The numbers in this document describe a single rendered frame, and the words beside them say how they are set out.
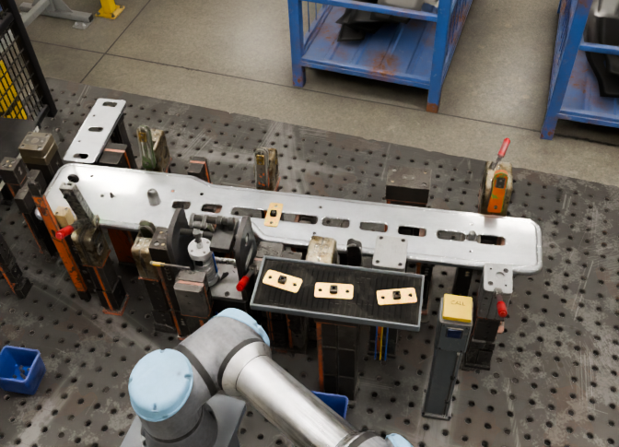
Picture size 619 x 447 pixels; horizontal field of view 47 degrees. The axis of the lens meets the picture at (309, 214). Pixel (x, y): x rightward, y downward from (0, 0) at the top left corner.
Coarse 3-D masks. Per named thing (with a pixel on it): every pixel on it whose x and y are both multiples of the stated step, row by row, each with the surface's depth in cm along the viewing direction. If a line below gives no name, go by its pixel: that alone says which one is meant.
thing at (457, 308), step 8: (448, 296) 156; (456, 296) 156; (448, 304) 154; (456, 304) 154; (464, 304) 154; (448, 312) 153; (456, 312) 153; (464, 312) 153; (456, 320) 153; (464, 320) 152
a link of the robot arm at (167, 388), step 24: (144, 360) 129; (168, 360) 128; (192, 360) 129; (144, 384) 126; (168, 384) 125; (192, 384) 126; (144, 408) 124; (168, 408) 124; (192, 408) 129; (168, 432) 130
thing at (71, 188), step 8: (72, 176) 176; (64, 184) 176; (72, 184) 175; (64, 192) 174; (72, 192) 175; (80, 192) 178; (72, 200) 178; (80, 200) 179; (72, 208) 182; (80, 208) 181; (88, 208) 184; (80, 216) 184; (88, 216) 184
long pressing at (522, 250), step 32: (96, 192) 203; (128, 192) 202; (160, 192) 202; (192, 192) 201; (224, 192) 201; (256, 192) 201; (128, 224) 194; (160, 224) 194; (256, 224) 193; (288, 224) 192; (320, 224) 192; (352, 224) 191; (416, 224) 191; (448, 224) 190; (480, 224) 190; (512, 224) 189; (416, 256) 183; (448, 256) 183; (480, 256) 183; (512, 256) 182
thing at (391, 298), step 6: (402, 288) 157; (408, 288) 157; (414, 288) 157; (378, 294) 156; (384, 294) 156; (390, 294) 156; (396, 294) 156; (402, 294) 156; (414, 294) 156; (378, 300) 155; (384, 300) 155; (390, 300) 155; (396, 300) 155; (402, 300) 155; (408, 300) 155; (414, 300) 155
